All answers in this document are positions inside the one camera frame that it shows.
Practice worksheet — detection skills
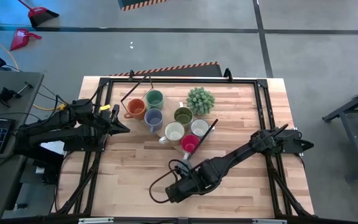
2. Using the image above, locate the dark metal stand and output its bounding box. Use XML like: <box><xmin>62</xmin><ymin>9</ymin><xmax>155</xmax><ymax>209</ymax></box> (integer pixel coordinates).
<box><xmin>321</xmin><ymin>81</ymin><xmax>358</xmax><ymax>183</ymax></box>

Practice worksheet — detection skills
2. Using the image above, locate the black equipment box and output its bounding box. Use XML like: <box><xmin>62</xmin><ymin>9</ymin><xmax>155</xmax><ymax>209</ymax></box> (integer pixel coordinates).
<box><xmin>12</xmin><ymin>146</ymin><xmax>65</xmax><ymax>186</ymax></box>

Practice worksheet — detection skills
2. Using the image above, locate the orange mug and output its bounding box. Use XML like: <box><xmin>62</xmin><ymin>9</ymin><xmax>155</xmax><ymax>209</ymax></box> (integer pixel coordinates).
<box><xmin>124</xmin><ymin>98</ymin><xmax>147</xmax><ymax>121</ymax></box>

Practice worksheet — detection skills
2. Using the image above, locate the grey-green mug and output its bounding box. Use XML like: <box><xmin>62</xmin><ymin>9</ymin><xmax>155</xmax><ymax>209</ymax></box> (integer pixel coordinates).
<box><xmin>190</xmin><ymin>118</ymin><xmax>216</xmax><ymax>138</ymax></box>

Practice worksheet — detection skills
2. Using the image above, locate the red and white mug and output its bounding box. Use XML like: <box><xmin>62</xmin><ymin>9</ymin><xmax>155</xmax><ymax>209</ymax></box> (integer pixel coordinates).
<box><xmin>180</xmin><ymin>134</ymin><xmax>201</xmax><ymax>161</ymax></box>

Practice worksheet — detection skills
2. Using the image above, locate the thick yellow cable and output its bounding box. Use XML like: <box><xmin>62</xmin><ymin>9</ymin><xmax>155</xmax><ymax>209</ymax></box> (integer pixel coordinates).
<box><xmin>32</xmin><ymin>102</ymin><xmax>68</xmax><ymax>112</ymax></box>

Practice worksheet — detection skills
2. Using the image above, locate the green mug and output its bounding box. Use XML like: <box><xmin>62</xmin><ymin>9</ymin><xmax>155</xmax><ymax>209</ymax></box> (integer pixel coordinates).
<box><xmin>145</xmin><ymin>89</ymin><xmax>165</xmax><ymax>111</ymax></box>

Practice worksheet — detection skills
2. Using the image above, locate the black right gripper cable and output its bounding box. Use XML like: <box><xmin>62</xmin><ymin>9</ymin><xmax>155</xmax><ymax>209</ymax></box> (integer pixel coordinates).
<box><xmin>149</xmin><ymin>159</ymin><xmax>183</xmax><ymax>205</ymax></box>

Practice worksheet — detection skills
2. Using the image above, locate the white paper sheet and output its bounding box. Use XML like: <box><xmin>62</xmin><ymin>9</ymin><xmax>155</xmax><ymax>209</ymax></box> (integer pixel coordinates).
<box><xmin>40</xmin><ymin>141</ymin><xmax>65</xmax><ymax>156</ymax></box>

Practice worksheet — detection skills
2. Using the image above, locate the silver metal bracket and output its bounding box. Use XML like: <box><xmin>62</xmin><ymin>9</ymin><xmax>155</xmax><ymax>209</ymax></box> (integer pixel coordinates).
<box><xmin>78</xmin><ymin>217</ymin><xmax>114</xmax><ymax>224</ymax></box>
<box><xmin>252</xmin><ymin>218</ymin><xmax>288</xmax><ymax>224</ymax></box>

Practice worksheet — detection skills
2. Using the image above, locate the red dustpan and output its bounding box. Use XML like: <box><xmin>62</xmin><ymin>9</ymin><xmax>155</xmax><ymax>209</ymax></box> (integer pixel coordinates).
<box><xmin>9</xmin><ymin>27</ymin><xmax>43</xmax><ymax>52</ymax></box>

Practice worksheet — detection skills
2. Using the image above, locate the red hand broom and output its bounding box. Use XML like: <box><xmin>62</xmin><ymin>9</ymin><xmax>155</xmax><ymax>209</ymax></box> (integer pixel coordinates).
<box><xmin>17</xmin><ymin>0</ymin><xmax>60</xmax><ymax>28</ymax></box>

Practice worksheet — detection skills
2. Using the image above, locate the green succulent potted plant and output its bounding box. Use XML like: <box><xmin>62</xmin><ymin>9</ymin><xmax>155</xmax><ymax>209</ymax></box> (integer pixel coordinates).
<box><xmin>185</xmin><ymin>86</ymin><xmax>216</xmax><ymax>116</ymax></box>

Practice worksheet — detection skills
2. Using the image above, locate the white mug olive interior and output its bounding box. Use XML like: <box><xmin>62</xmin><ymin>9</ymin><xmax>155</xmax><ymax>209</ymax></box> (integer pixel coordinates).
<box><xmin>173</xmin><ymin>101</ymin><xmax>195</xmax><ymax>128</ymax></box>

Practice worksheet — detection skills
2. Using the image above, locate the black hazard-striped platform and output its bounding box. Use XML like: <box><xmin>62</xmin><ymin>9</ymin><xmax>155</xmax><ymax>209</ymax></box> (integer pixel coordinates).
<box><xmin>117</xmin><ymin>0</ymin><xmax>172</xmax><ymax>12</ymax></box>
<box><xmin>109</xmin><ymin>61</ymin><xmax>223</xmax><ymax>78</ymax></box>

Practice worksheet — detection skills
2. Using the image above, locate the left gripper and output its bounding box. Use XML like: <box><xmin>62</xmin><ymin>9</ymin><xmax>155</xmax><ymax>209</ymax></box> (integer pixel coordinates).
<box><xmin>98</xmin><ymin>105</ymin><xmax>131</xmax><ymax>136</ymax></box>

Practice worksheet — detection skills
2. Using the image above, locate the black aluminium table frame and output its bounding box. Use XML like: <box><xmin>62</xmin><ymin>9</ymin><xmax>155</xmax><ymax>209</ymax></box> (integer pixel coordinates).
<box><xmin>50</xmin><ymin>68</ymin><xmax>316</xmax><ymax>224</ymax></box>

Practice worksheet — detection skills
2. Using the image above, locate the grey mug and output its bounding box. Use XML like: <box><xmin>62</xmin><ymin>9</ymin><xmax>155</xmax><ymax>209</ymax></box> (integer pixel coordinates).
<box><xmin>144</xmin><ymin>108</ymin><xmax>164</xmax><ymax>134</ymax></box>

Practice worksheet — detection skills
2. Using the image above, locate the grey desk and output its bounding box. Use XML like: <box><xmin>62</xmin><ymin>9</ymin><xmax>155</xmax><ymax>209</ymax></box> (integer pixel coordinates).
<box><xmin>0</xmin><ymin>70</ymin><xmax>45</xmax><ymax>220</ymax></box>

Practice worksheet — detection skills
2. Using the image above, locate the yellow mug white handle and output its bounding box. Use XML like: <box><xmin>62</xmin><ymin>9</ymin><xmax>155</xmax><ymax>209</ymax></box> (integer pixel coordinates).
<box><xmin>158</xmin><ymin>121</ymin><xmax>186</xmax><ymax>146</ymax></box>

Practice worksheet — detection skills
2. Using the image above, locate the black desk clamp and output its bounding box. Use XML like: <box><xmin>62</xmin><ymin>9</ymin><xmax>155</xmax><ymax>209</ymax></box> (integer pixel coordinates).
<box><xmin>0</xmin><ymin>81</ymin><xmax>34</xmax><ymax>108</ymax></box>

